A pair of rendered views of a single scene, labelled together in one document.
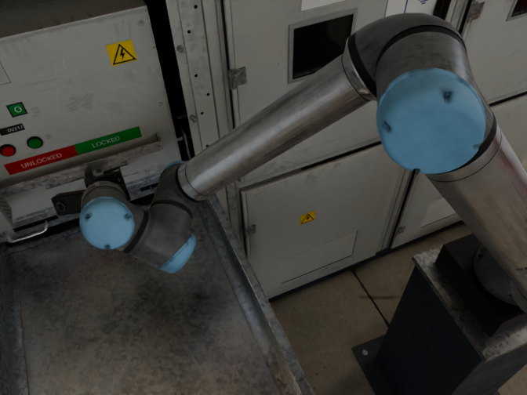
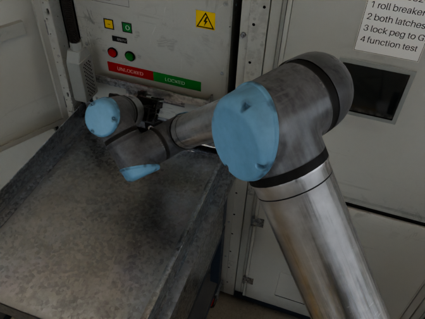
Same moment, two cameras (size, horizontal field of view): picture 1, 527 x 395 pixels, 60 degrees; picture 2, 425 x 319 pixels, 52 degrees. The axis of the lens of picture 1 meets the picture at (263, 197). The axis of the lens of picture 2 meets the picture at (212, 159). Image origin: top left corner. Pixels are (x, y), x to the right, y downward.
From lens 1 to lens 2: 0.45 m
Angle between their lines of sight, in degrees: 27
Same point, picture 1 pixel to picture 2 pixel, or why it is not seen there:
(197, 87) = (248, 72)
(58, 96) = (154, 31)
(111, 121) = (183, 68)
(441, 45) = (296, 78)
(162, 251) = (124, 159)
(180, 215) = (157, 146)
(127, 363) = (79, 228)
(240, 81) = not seen: hidden behind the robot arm
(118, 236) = (101, 128)
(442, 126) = (238, 132)
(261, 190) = not seen: hidden behind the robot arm
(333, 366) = not seen: outside the picture
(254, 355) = (149, 287)
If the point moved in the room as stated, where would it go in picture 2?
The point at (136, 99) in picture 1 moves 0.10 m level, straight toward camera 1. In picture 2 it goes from (205, 60) to (190, 77)
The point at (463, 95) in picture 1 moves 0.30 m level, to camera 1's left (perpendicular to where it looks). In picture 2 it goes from (256, 112) to (97, 28)
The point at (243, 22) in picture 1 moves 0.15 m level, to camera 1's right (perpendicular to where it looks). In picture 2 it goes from (298, 35) to (353, 58)
